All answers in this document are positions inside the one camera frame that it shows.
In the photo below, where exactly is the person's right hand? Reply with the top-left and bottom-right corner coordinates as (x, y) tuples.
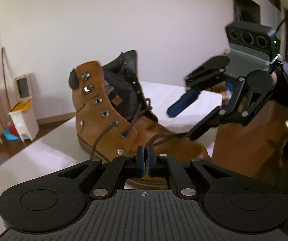
(271, 71), (278, 85)

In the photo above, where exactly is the dark brown shoelace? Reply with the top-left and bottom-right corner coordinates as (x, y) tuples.
(90, 98), (188, 159)

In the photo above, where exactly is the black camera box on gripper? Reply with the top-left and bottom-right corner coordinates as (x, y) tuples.
(225, 21), (280, 71)

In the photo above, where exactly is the small beige trash bin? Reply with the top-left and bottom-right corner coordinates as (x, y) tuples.
(9, 74), (39, 142)

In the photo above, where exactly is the brown leather lace-up boot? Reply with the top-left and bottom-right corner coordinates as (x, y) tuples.
(68, 50), (210, 189)

